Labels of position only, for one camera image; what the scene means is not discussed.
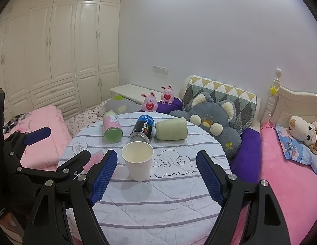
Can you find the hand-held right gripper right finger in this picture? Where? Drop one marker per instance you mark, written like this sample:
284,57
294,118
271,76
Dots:
209,181

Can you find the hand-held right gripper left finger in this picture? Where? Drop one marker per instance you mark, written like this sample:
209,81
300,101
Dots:
105,176

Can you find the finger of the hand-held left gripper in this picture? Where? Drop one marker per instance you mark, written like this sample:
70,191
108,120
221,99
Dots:
71,167
38,134

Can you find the light green cup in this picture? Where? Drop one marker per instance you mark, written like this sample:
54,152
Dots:
171,130

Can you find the white paper cup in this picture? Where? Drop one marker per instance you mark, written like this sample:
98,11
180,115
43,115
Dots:
138,168

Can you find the pink quilt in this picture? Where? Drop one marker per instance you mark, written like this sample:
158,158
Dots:
51,137

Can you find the dark checked cloth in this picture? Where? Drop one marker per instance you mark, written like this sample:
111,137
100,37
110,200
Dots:
12,125

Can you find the purple blanket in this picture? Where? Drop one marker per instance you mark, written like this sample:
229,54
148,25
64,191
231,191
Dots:
246,155

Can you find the heart print sheet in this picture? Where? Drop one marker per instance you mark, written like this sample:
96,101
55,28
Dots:
84,120

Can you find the grey cat plush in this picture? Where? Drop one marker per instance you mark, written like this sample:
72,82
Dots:
219,130

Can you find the pink and green can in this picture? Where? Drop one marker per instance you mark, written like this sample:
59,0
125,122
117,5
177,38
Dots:
112,123

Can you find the white striped cloth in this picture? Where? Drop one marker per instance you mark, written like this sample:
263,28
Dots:
161,209

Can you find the black and blue can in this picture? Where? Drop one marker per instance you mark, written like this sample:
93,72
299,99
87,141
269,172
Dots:
143,127

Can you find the grey and green pillow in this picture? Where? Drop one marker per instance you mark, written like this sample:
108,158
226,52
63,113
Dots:
125,106

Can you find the pink fleece blanket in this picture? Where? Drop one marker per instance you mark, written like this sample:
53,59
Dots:
288,196

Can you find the purple cushion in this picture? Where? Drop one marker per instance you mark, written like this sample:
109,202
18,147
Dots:
175,106

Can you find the pink bunny toy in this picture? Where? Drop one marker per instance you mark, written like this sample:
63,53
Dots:
149,103
167,96

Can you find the blue printed pillow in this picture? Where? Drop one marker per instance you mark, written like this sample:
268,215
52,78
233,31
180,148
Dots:
293,155

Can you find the triangle pattern quilted cushion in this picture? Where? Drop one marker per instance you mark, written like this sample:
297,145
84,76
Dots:
232,94

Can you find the white bedside table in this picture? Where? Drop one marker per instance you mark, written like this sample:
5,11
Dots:
130,89

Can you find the cream wardrobe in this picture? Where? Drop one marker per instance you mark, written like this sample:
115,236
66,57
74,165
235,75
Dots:
61,43

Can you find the cream plush dog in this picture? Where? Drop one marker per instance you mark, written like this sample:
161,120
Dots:
301,130

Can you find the yellow star ornament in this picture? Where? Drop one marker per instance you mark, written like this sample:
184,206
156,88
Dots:
274,89

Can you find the cream bed headboard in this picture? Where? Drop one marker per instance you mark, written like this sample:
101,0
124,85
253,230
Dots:
288,102

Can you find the white wall socket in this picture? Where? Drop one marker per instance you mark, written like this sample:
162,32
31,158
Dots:
160,69

